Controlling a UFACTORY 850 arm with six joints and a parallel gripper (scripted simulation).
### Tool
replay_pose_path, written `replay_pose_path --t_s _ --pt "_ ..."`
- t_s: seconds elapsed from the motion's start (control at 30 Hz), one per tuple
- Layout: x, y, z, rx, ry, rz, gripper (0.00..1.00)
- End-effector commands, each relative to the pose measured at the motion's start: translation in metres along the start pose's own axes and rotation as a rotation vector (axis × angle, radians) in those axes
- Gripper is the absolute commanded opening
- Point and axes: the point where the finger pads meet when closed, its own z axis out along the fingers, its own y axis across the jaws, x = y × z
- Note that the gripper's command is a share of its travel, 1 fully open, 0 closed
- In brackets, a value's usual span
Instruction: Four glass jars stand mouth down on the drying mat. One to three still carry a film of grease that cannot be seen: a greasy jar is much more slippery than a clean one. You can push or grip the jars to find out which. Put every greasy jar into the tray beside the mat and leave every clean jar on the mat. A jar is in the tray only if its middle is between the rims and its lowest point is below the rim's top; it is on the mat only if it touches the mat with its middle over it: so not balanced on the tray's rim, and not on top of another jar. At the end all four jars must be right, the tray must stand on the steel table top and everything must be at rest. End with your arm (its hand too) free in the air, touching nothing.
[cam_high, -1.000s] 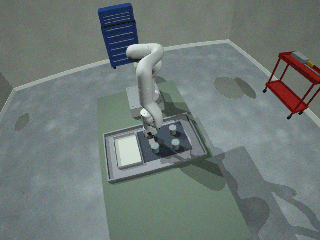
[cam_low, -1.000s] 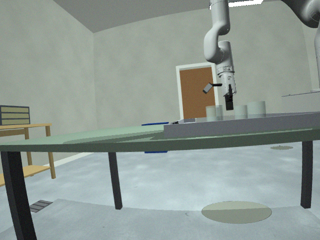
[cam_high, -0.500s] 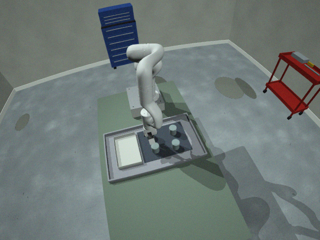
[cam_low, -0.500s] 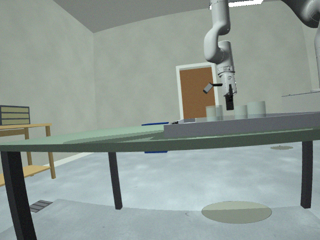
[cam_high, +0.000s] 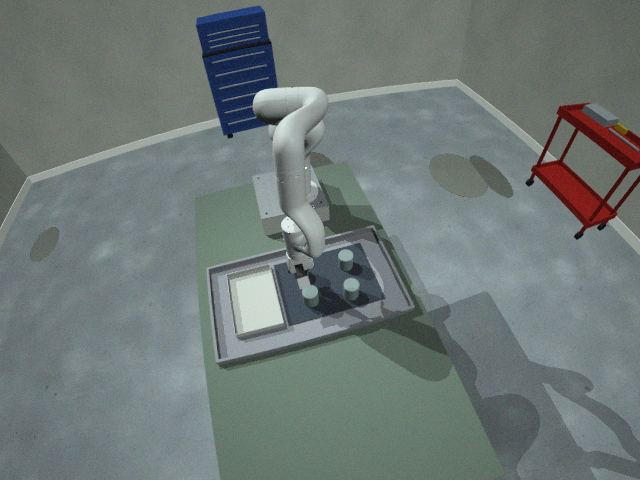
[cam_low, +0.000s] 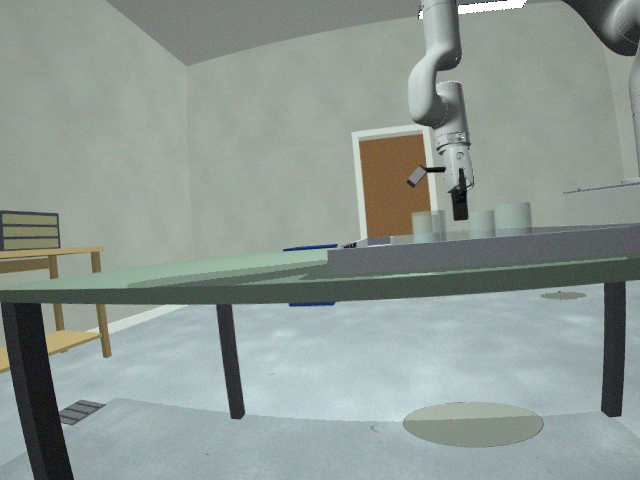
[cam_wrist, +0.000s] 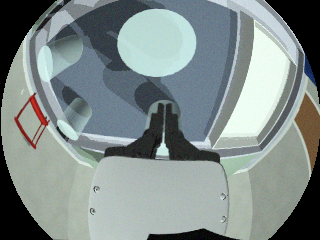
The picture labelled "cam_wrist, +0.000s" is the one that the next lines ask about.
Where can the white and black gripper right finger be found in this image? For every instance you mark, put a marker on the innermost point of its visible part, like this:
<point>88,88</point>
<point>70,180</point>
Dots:
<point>182,149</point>

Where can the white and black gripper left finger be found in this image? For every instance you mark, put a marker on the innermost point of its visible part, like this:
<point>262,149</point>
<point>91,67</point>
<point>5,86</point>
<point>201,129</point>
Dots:
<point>143,146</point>

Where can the clear glass jar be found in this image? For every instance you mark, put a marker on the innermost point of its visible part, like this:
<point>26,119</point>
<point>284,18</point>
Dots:
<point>163,151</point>
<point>156,42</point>
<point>74,118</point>
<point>58,55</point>

